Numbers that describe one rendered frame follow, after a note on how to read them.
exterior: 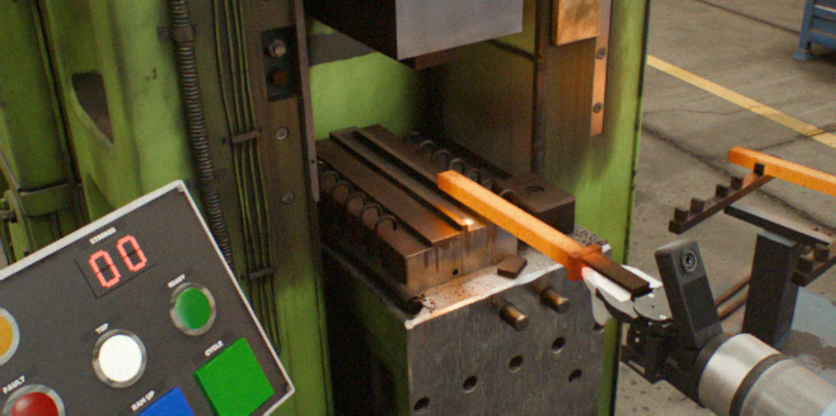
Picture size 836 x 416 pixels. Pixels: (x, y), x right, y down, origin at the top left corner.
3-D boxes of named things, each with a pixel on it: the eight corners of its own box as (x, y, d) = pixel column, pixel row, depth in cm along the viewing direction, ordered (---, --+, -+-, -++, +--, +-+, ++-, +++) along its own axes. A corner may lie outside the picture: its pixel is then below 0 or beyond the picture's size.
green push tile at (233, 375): (276, 392, 101) (244, 335, 100) (229, 433, 95) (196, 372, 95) (266, 394, 102) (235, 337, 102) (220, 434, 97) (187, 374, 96)
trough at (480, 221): (491, 223, 133) (492, 214, 132) (462, 233, 130) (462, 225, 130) (355, 132, 165) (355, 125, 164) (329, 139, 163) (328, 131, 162)
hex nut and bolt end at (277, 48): (294, 87, 123) (289, 38, 120) (274, 91, 122) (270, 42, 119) (285, 82, 125) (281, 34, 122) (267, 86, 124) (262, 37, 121)
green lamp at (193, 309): (220, 325, 98) (215, 291, 96) (179, 339, 95) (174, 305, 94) (210, 311, 100) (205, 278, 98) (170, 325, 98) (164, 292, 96)
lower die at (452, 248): (517, 255, 138) (518, 206, 134) (406, 296, 129) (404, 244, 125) (380, 160, 170) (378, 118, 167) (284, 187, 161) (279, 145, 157)
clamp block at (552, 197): (577, 232, 144) (578, 196, 141) (535, 247, 140) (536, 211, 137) (529, 203, 153) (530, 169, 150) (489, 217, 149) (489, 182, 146)
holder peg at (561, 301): (570, 312, 134) (571, 297, 133) (557, 317, 133) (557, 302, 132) (552, 298, 137) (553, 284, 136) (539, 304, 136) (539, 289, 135)
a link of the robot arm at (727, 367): (736, 372, 88) (800, 339, 92) (697, 346, 91) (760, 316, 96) (723, 442, 92) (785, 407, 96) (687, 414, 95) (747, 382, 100)
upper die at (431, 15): (522, 32, 122) (524, -38, 118) (397, 61, 113) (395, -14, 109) (370, -25, 155) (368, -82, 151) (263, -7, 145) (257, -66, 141)
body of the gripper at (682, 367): (613, 358, 105) (692, 417, 96) (620, 297, 101) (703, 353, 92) (661, 336, 109) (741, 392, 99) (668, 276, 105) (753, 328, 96)
